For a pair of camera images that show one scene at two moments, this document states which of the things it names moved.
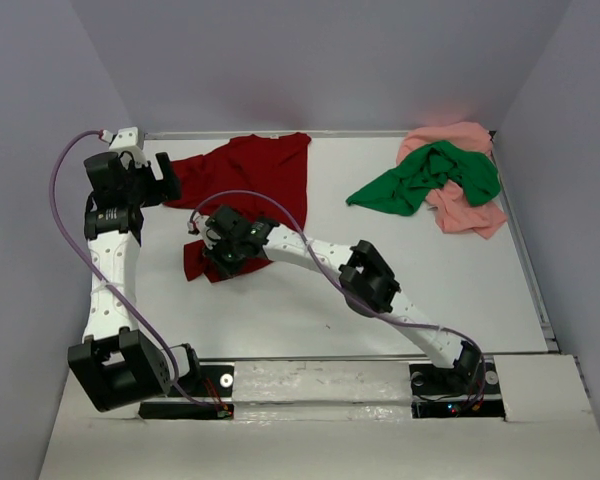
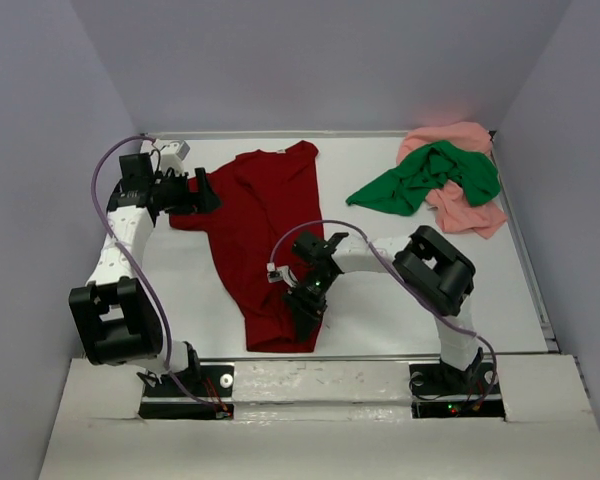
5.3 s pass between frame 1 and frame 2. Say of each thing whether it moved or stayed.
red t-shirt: moved
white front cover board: stayed
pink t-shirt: stayed
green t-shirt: stayed
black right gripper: moved
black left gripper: moved
